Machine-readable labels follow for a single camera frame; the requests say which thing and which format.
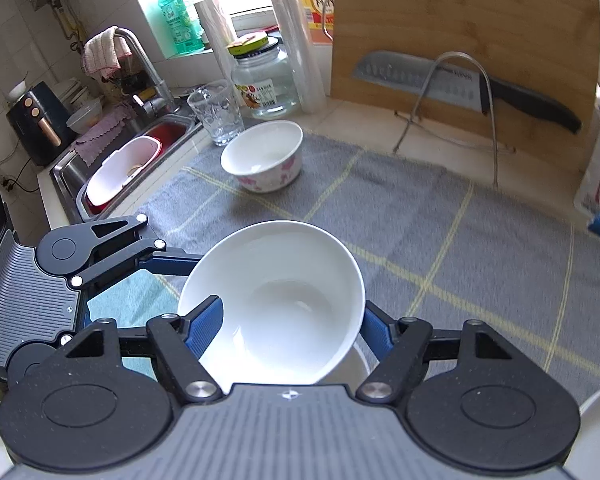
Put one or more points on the red plastic basin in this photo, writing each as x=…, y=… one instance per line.
x=172, y=132

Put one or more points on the metal faucet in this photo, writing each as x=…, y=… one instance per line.
x=145, y=65

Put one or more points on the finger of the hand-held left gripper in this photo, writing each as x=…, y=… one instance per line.
x=170, y=262

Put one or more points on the orange seasoning bottle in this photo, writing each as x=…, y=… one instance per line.
x=317, y=5

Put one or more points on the purple dishcloth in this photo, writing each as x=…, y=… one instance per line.
x=100, y=135

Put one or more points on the clear drinking glass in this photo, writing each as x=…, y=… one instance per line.
x=217, y=115

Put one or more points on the clear plastic bowl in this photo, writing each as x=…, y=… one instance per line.
x=85, y=117

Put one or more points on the white power strip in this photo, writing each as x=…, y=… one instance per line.
x=4, y=181

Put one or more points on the grey plaid table mat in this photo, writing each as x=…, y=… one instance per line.
x=455, y=260

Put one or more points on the short clear plastic cup stack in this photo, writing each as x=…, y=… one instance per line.
x=212, y=25

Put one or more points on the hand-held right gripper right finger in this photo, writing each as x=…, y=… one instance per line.
x=377, y=332

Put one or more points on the glass jar with black lid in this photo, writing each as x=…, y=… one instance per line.
x=265, y=85

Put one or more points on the white plastic tub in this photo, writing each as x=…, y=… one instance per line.
x=115, y=175

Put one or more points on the pink striped rag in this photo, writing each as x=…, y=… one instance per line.
x=102, y=55

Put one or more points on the black air fryer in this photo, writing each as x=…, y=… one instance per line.
x=30, y=130

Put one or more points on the stack of white dishes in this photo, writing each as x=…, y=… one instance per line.
x=72, y=92

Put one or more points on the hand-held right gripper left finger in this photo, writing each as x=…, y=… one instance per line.
x=205, y=327

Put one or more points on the roll of clear plastic bags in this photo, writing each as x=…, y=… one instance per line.
x=295, y=50

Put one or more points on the stainless steel sink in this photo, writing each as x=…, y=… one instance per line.
x=67, y=170

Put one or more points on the wooden cutting board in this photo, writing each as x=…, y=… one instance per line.
x=455, y=10

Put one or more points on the green dish soap bottle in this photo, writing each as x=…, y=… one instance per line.
x=177, y=20

